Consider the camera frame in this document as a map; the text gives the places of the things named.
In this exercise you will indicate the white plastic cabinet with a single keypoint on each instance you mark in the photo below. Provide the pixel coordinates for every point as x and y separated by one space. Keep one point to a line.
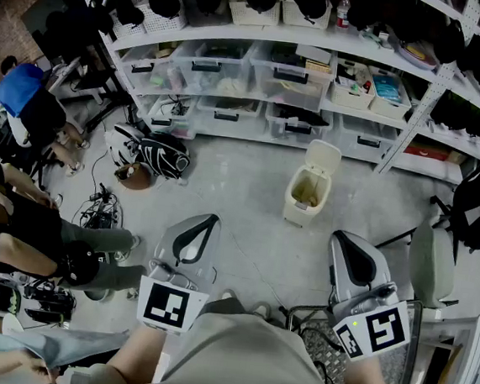
472 369

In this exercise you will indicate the white striped helmet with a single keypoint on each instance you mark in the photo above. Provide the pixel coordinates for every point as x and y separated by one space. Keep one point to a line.
120 143

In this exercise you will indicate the metal mesh cart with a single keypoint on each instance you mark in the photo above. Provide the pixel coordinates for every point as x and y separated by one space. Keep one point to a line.
396 366

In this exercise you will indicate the brown cardboard box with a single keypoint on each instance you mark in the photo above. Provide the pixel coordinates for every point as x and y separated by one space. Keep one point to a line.
458 158

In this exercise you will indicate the black desk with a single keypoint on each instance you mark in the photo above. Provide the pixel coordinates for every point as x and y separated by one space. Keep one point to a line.
90 84

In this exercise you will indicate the white basket with blue packet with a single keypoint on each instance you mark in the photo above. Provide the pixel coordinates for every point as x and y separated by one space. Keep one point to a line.
390 104

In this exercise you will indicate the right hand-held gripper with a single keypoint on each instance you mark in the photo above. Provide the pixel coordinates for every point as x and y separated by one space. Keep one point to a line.
383 327

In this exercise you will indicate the brown round bag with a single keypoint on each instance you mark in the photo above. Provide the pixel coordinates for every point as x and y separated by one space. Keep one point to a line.
133 178

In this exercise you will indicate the black floor equipment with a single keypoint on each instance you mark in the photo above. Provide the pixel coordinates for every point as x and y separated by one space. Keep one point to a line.
50 299

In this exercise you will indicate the cream lidded trash bin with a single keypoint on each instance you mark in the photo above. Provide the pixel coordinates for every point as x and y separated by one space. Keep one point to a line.
301 212

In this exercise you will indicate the black patterned helmet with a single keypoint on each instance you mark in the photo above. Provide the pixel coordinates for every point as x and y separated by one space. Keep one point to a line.
163 156

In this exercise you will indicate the grey-green chair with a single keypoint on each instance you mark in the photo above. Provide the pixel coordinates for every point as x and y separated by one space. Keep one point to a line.
431 264

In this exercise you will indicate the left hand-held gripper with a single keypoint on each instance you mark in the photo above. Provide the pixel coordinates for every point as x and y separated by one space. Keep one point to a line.
166 302

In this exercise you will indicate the clear storage bin black latch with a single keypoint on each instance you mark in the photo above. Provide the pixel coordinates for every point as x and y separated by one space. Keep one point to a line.
150 73
211 72
367 140
299 127
230 116

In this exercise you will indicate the clear water bottle red label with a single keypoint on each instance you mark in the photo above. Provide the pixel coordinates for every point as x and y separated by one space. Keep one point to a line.
343 13

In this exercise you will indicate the white basket with small items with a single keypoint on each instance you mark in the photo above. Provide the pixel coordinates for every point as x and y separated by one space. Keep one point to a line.
350 94

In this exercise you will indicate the red flat box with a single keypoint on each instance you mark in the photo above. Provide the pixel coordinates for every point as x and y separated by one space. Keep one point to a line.
425 152

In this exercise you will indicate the pink round tray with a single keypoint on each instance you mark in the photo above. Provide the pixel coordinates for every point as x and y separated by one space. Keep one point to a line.
417 56

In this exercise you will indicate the person's light shirt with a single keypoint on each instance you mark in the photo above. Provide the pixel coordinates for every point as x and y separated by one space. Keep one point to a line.
244 364

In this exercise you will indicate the person's left forearm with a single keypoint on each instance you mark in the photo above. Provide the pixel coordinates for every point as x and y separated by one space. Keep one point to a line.
140 354

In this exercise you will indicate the white metal shelving unit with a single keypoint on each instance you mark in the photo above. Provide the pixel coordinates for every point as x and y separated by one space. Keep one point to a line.
247 33

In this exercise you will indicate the clear storage bin wicker basket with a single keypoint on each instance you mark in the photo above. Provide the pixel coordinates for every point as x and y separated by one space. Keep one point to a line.
288 86

